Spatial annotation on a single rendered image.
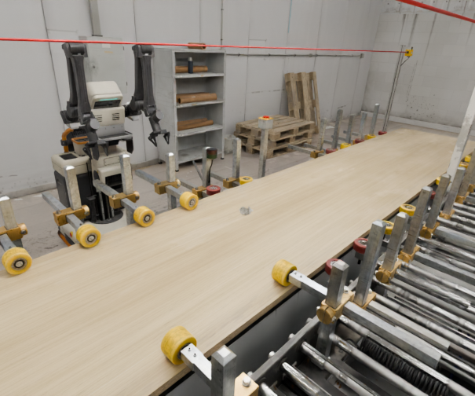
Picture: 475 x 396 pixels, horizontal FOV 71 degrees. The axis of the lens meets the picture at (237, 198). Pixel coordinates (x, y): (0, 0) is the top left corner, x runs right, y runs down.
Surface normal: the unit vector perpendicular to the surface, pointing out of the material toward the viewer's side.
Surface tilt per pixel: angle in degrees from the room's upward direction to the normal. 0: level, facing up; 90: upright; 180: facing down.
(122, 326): 0
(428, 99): 90
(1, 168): 90
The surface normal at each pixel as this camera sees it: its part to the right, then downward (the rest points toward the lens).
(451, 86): -0.71, 0.27
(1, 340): 0.04, -0.90
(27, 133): 0.71, 0.33
